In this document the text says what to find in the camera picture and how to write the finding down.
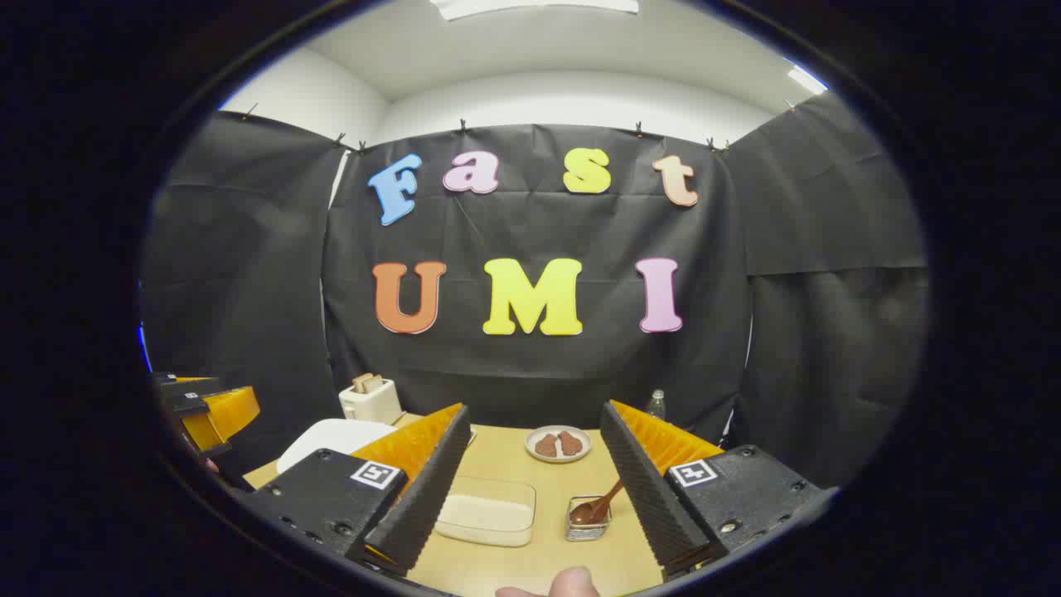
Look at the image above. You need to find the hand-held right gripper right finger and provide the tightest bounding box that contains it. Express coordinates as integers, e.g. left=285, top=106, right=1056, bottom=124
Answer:
left=599, top=400, right=838, bottom=581

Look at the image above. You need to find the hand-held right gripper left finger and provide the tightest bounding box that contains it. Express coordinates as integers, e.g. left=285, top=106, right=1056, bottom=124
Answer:
left=240, top=404, right=473, bottom=577

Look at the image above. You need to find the brown wooden spoon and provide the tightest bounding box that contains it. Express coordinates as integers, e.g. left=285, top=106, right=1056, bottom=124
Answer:
left=569, top=479, right=624, bottom=527

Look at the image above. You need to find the white rice heap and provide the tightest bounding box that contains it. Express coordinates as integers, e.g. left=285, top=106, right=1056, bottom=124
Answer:
left=436, top=495, right=534, bottom=546

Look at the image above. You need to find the metal wire chopstick holder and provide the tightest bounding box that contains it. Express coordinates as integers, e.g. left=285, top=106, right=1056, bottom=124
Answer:
left=565, top=495, right=613, bottom=542

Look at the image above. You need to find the white rice cooker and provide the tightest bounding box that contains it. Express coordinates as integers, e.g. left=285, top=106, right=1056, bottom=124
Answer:
left=276, top=419, right=399, bottom=474

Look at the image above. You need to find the clear plastic tray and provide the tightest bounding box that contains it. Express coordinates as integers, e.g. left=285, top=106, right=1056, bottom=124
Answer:
left=434, top=475, right=537, bottom=548

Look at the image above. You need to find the white toaster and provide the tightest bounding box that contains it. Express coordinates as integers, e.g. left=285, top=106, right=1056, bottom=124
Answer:
left=338, top=377, right=405, bottom=425

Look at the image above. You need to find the white round plate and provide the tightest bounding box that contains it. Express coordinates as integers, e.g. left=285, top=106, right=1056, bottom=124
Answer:
left=525, top=425, right=593, bottom=464

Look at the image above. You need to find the ceiling light panel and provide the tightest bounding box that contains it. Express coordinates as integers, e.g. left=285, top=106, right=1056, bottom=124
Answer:
left=786, top=65, right=830, bottom=95
left=429, top=0, right=641, bottom=21

